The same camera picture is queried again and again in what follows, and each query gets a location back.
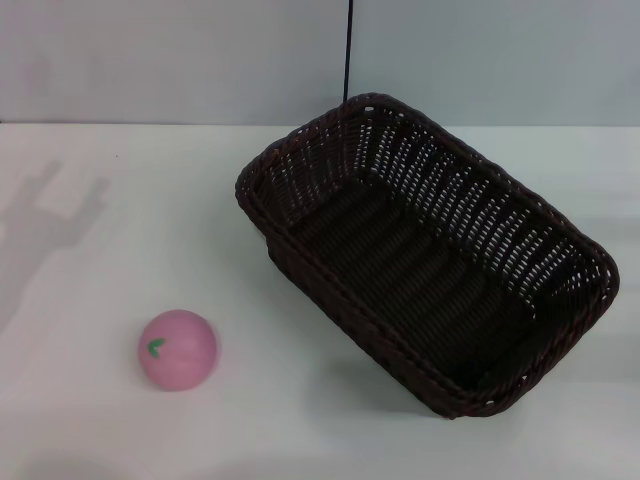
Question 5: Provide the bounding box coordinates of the thin black vertical wall strip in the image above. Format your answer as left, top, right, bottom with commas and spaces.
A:
341, 0, 355, 104

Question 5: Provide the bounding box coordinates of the pink toy peach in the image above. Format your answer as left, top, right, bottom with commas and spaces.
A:
137, 308, 222, 392

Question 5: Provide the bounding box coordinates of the dark brown woven rectangular basket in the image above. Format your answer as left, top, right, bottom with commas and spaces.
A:
233, 91, 621, 421

